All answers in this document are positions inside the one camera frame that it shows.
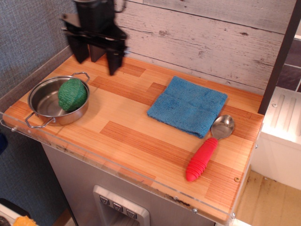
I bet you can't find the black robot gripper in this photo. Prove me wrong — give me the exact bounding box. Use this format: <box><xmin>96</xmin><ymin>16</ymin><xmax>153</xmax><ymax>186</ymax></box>
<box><xmin>61</xmin><ymin>0</ymin><xmax>127</xmax><ymax>75</ymax></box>

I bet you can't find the green toy broccoli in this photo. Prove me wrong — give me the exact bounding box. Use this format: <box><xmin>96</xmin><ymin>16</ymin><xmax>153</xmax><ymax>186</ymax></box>
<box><xmin>58</xmin><ymin>79</ymin><xmax>87</xmax><ymax>112</ymax></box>

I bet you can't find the stainless steel pot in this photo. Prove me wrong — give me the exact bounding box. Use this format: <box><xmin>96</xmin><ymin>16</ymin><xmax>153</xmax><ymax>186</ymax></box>
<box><xmin>25</xmin><ymin>72</ymin><xmax>90</xmax><ymax>128</ymax></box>

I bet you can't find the blue folded cloth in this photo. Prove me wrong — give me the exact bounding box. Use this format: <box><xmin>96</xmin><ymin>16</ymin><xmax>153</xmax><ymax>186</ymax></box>
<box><xmin>147</xmin><ymin>76</ymin><xmax>228</xmax><ymax>138</ymax></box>

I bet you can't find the grey toy fridge cabinet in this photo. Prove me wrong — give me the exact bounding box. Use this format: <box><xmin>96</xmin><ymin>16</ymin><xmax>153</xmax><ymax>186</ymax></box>
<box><xmin>43</xmin><ymin>145</ymin><xmax>216</xmax><ymax>226</ymax></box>

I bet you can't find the silver dispenser panel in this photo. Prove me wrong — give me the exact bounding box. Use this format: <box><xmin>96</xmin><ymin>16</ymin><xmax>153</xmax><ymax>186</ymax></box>
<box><xmin>93</xmin><ymin>185</ymin><xmax>151</xmax><ymax>226</ymax></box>

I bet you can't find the yellow object bottom left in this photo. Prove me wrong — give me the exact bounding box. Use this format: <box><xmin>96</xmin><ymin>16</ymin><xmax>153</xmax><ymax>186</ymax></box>
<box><xmin>13</xmin><ymin>216</ymin><xmax>37</xmax><ymax>226</ymax></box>

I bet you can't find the clear acrylic table guard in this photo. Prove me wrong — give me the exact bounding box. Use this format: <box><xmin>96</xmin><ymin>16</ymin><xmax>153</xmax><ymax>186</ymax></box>
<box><xmin>2</xmin><ymin>107</ymin><xmax>263</xmax><ymax>225</ymax></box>

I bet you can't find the white toy sink unit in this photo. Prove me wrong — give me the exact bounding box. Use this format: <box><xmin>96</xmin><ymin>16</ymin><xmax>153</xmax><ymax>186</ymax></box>
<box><xmin>251</xmin><ymin>87</ymin><xmax>301</xmax><ymax>189</ymax></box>

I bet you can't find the dark grey left post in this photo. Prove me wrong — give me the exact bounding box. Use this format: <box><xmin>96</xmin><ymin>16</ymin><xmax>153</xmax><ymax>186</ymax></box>
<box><xmin>89</xmin><ymin>45</ymin><xmax>106</xmax><ymax>63</ymax></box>

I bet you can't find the dark grey post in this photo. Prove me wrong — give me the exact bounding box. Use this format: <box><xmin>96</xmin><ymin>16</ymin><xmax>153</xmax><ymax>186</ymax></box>
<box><xmin>258</xmin><ymin>0</ymin><xmax>301</xmax><ymax>115</ymax></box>
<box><xmin>89</xmin><ymin>45</ymin><xmax>106</xmax><ymax>63</ymax></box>

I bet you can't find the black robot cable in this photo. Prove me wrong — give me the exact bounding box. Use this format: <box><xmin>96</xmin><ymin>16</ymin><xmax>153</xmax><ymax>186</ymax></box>
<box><xmin>114</xmin><ymin>0</ymin><xmax>127</xmax><ymax>13</ymax></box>

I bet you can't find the red handled metal spoon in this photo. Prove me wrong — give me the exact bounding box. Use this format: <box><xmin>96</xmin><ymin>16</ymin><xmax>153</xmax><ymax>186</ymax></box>
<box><xmin>186</xmin><ymin>115</ymin><xmax>235</xmax><ymax>182</ymax></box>

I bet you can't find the dark grey right post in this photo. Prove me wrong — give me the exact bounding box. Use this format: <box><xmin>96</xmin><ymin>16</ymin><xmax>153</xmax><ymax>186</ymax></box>
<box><xmin>258</xmin><ymin>0</ymin><xmax>301</xmax><ymax>115</ymax></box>

